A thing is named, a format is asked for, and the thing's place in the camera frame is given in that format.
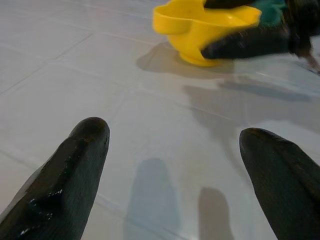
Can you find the yellow plastic bowl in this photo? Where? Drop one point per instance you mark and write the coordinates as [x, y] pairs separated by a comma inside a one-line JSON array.
[[190, 37]]

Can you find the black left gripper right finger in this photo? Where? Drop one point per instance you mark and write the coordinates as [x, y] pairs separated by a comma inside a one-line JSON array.
[[287, 185]]

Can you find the green cloth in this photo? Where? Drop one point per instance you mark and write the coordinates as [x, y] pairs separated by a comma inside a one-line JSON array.
[[270, 13]]

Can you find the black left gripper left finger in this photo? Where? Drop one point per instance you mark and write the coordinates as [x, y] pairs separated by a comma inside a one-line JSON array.
[[65, 180]]

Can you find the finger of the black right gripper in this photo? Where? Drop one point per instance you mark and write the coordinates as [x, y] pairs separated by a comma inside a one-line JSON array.
[[227, 3], [250, 45]]

